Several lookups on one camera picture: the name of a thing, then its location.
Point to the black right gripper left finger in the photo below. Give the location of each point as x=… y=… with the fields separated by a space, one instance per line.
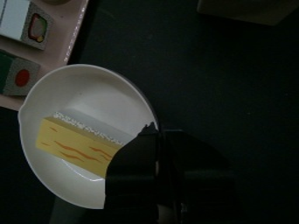
x=134 y=172

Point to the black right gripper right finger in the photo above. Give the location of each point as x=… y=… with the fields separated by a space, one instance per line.
x=194 y=175

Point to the white toy pan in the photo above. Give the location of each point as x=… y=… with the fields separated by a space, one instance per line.
x=89 y=93

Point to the yellow toy omelette sushi block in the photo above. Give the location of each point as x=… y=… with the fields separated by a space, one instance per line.
x=73 y=143

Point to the green toy sushi roll block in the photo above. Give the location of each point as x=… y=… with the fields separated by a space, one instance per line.
x=15 y=75

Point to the pink tray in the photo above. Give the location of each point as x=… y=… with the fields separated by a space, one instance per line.
x=64 y=35

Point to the white toy sushi roll block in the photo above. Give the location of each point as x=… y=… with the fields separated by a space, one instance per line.
x=27 y=23

